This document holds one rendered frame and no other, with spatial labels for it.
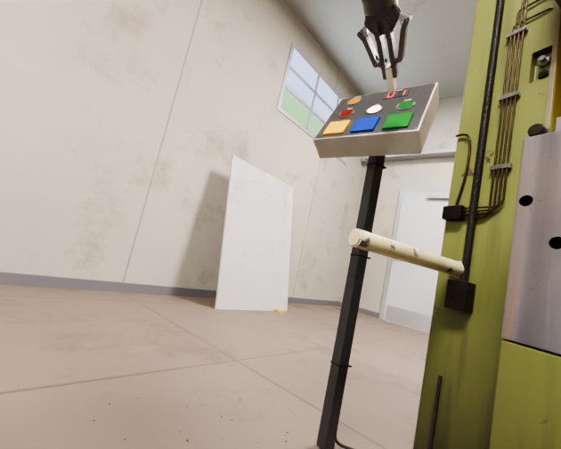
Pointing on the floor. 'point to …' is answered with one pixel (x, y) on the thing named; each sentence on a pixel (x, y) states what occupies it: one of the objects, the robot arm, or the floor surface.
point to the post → (349, 310)
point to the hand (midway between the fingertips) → (391, 77)
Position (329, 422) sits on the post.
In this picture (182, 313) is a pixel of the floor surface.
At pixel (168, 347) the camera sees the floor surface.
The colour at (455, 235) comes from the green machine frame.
